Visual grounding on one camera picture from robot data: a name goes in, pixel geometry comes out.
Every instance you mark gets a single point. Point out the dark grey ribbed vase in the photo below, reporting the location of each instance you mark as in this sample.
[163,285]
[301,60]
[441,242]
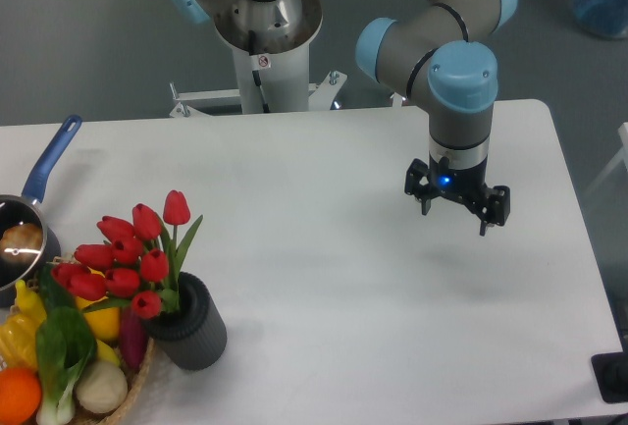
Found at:
[195,337]

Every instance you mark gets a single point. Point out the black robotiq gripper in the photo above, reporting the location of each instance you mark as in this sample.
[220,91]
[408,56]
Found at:
[463,186]

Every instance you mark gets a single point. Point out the yellow squash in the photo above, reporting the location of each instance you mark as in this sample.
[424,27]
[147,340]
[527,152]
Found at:
[105,324]

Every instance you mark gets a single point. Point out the yellow bell pepper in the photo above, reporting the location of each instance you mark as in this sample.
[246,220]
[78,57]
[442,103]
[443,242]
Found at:
[18,347]

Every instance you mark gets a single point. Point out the blue handled saucepan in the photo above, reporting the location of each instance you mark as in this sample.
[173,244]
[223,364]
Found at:
[24,208]

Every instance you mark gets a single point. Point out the yellow lemon piece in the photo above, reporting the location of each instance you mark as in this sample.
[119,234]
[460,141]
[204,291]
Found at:
[104,352]

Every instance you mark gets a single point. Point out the woven wicker basket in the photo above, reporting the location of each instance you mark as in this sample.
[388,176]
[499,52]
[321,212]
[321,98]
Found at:
[135,379]

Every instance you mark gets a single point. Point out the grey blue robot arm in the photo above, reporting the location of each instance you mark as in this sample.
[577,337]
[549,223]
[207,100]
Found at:
[438,62]

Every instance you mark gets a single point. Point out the white frame at right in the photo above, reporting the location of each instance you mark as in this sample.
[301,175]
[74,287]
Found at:
[619,159]

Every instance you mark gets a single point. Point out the green bok choy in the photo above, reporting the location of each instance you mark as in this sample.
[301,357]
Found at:
[64,346]

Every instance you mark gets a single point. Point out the orange fruit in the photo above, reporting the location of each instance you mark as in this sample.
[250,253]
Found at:
[20,395]

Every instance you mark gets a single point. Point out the red tulip bouquet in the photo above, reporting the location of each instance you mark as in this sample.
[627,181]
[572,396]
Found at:
[139,263]

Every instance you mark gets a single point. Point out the black device at edge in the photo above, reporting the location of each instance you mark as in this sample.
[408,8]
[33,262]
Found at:
[611,374]

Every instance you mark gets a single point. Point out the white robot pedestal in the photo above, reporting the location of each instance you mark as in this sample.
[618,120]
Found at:
[270,44]

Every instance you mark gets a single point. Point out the purple eggplant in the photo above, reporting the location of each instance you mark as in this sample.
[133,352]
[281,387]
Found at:
[133,340]

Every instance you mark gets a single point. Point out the dark green cucumber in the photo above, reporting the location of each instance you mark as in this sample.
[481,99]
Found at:
[51,292]

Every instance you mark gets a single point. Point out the bread roll in pan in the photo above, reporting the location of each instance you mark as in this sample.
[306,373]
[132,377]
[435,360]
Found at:
[21,244]

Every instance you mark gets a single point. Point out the beige round potato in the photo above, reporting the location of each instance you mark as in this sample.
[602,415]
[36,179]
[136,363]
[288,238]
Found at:
[102,387]

